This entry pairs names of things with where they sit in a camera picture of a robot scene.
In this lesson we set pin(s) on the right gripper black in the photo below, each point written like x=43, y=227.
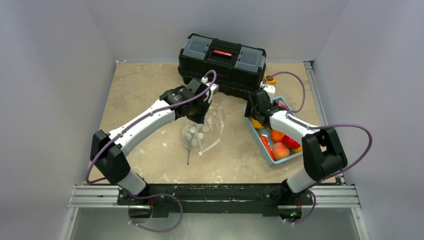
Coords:
x=257, y=111

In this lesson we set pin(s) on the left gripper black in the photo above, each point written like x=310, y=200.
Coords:
x=200, y=118

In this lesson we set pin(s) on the clear zip top bag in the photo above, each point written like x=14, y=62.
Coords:
x=199, y=138

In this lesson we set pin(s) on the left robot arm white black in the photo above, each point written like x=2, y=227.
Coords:
x=109, y=151

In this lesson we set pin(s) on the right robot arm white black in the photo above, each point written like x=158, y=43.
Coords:
x=322, y=151

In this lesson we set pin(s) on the yellow tape measure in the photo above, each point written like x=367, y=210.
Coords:
x=268, y=79

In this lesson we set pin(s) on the black plastic toolbox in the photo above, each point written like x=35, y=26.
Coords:
x=240, y=69

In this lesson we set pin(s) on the peach apple fruit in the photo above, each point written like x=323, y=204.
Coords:
x=280, y=151

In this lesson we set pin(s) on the red bell pepper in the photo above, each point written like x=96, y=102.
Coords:
x=290, y=143

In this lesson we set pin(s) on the yellow mango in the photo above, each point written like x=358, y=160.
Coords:
x=297, y=150

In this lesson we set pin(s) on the light blue plastic basket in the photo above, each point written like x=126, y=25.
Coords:
x=266, y=131

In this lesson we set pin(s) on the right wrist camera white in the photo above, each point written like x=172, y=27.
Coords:
x=269, y=89

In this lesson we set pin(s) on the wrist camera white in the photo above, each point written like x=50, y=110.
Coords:
x=212, y=89
x=269, y=89

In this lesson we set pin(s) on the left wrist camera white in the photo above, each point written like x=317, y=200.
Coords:
x=212, y=89

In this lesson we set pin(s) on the green handled screwdriver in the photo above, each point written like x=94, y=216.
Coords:
x=188, y=156

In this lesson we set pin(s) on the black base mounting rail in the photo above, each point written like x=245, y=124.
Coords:
x=265, y=199

